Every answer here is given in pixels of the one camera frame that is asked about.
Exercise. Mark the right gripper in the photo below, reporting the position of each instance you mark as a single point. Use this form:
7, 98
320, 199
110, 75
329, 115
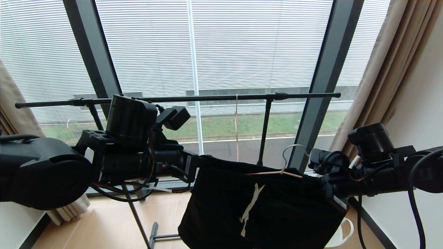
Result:
373, 181

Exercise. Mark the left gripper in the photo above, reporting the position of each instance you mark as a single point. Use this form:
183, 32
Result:
138, 166

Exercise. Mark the pink clothes hanger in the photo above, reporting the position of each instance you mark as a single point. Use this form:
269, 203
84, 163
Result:
273, 172
237, 131

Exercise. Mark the black shorts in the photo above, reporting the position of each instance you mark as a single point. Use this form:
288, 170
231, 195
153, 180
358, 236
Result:
277, 214

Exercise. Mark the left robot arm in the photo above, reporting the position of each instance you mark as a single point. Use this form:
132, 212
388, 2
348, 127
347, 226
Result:
41, 169

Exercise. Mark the white laundry basket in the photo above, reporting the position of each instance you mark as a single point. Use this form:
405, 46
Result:
344, 230

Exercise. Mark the black clothes rack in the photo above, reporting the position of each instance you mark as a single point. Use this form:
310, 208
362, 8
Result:
207, 98

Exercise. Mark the window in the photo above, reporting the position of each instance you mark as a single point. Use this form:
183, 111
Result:
155, 45

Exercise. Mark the beige curtain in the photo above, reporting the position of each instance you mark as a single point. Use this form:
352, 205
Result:
14, 103
398, 52

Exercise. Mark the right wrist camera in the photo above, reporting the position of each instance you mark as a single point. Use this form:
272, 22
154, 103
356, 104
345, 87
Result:
322, 159

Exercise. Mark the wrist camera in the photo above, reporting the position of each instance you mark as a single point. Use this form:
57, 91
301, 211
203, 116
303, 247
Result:
174, 117
322, 159

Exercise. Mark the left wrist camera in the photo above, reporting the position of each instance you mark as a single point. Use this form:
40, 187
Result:
174, 117

